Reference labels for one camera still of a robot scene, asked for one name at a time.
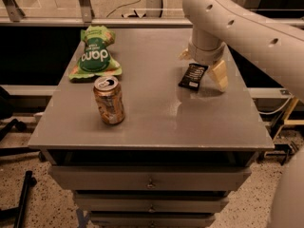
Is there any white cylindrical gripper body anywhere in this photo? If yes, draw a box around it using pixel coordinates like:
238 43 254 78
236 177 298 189
188 42 225 66

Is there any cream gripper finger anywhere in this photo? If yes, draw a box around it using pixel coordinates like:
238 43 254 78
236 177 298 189
207 60 228 92
179 49 192 60

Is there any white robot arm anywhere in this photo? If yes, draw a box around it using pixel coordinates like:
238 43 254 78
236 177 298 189
182 0 304 228

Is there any black rxbar chocolate wrapper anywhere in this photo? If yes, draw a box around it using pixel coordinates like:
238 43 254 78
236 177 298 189
179 63 208 91

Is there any yellow metal stand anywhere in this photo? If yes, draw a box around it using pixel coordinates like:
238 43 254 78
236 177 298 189
259 96 304 167

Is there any orange soda can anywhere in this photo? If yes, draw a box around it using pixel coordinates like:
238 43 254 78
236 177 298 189
93 76 124 124

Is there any green snack bag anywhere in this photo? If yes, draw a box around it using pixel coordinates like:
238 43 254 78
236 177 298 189
68 26 123 82

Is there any grey drawer cabinet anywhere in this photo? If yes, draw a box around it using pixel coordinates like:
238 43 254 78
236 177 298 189
28 28 276 228

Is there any top grey drawer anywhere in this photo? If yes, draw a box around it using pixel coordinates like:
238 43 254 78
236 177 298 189
49 166 251 191

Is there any grey drawer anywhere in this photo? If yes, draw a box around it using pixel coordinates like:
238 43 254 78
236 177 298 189
49 166 251 191
90 212 215 228
74 192 229 213

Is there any bottom grey drawer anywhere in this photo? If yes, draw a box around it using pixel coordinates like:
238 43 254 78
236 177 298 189
90 212 215 228

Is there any middle grey drawer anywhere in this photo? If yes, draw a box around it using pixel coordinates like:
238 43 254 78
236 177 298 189
74 192 229 213

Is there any black office chair base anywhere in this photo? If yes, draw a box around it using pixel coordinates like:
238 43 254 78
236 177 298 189
0 85 48 228

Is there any grey metal rail frame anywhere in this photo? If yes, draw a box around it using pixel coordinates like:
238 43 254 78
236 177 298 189
0 0 304 29

